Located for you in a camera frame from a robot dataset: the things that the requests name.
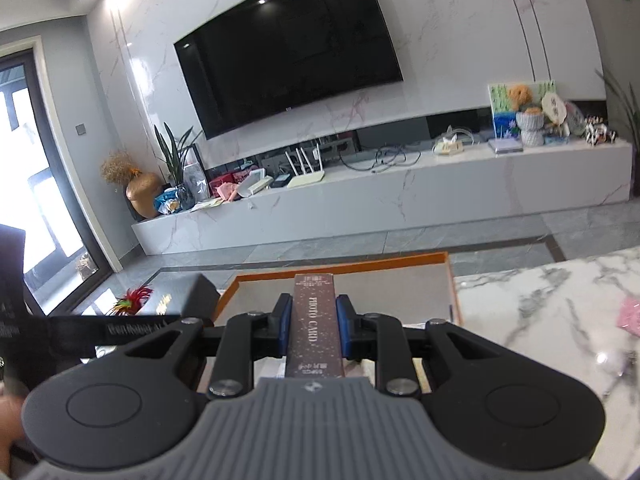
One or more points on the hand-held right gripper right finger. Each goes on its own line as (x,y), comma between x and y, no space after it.
(345,320)

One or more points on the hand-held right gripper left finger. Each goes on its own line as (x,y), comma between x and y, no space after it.
(282,320)

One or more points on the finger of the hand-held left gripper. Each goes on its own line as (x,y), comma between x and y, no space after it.
(100,332)

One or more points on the brown photo card box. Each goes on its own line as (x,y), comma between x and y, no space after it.
(315,325)

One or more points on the person's left hand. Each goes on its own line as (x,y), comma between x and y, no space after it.
(10,422)

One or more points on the red feather toy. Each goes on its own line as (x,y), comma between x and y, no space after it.
(132,300)

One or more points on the white marble tv cabinet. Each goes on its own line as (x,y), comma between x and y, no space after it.
(375,195)

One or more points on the yellow papers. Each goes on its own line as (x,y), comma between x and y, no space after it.
(206,204)

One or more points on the white oblong case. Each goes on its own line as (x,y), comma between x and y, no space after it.
(255,183)

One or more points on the pink soft item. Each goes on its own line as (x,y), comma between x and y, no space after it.
(227,191)

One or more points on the black flat device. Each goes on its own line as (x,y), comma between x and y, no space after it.
(281,180)

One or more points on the gold vase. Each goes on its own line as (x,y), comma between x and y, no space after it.
(144,197)

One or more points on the white router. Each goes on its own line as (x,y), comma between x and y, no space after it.
(306,179)

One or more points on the blue snack bag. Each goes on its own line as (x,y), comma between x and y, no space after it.
(167,202)

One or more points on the dried flower bunch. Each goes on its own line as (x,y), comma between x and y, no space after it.
(117,167)

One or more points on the green plant in glass vase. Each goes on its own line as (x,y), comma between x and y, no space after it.
(175,160)

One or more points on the glass sliding door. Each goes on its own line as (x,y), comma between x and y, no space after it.
(40,85)

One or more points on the grey flat book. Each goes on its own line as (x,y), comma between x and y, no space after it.
(505,146)

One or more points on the green and blue painting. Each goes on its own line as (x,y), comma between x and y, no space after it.
(500,110)

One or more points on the black television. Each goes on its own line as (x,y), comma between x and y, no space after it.
(290,45)

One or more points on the brown teddy bear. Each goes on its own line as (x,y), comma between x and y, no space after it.
(520,95)

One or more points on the pink packet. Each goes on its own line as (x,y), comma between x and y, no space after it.
(631,316)

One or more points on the round hand fan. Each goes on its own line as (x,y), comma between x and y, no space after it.
(554,107)

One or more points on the decorative plate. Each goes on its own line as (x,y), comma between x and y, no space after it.
(576,119)

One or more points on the cow figurines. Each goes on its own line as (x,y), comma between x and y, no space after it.
(599,131)

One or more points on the tall potted plant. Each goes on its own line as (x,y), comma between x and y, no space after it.
(627,115)

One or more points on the black picture frame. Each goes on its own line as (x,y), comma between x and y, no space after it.
(196,175)

